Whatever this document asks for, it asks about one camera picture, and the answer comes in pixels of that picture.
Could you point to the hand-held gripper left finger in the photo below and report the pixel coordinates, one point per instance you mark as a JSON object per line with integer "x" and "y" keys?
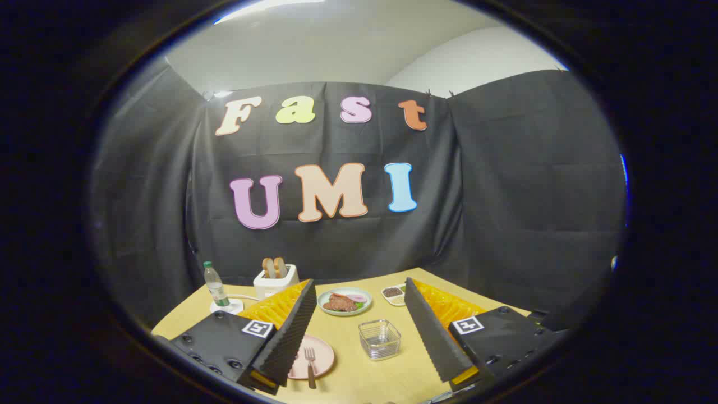
{"x": 291, "y": 336}

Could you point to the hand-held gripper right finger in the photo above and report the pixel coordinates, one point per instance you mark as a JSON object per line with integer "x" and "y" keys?
{"x": 429, "y": 336}

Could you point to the pink round plate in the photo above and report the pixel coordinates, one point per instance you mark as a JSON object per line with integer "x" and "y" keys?
{"x": 322, "y": 350}

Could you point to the pale green food plate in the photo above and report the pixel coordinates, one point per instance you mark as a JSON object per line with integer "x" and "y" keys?
{"x": 322, "y": 301}

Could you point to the cream white toaster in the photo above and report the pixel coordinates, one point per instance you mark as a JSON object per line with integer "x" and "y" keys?
{"x": 269, "y": 287}

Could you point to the white divided grain dish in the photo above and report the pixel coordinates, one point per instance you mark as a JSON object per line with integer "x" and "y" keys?
{"x": 392, "y": 292}

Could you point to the brown meat slices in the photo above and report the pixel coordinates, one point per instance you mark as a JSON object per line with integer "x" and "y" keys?
{"x": 339, "y": 304}

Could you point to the white square coaster tray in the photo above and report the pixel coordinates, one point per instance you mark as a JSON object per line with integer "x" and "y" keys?
{"x": 235, "y": 307}

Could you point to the brown bread slice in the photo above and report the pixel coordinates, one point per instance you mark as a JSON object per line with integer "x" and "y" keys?
{"x": 268, "y": 268}
{"x": 280, "y": 267}

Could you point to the pink ham slice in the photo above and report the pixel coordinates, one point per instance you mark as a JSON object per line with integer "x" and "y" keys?
{"x": 357, "y": 298}

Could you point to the clear plastic water bottle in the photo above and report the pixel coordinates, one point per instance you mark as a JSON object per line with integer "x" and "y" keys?
{"x": 215, "y": 286}

